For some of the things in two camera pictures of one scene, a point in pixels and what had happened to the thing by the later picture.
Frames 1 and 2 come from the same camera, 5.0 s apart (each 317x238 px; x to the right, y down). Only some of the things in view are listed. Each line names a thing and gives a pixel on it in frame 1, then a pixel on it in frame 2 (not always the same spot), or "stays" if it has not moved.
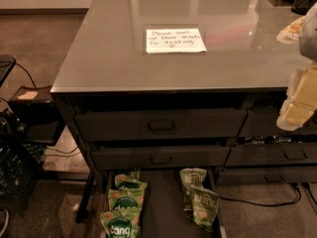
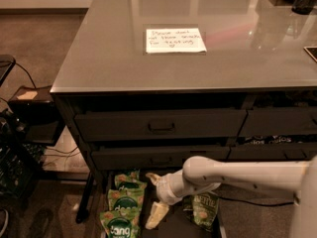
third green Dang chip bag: (126, 182) stays
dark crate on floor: (19, 162) stays
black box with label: (38, 114) stays
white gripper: (309, 34) → (163, 188)
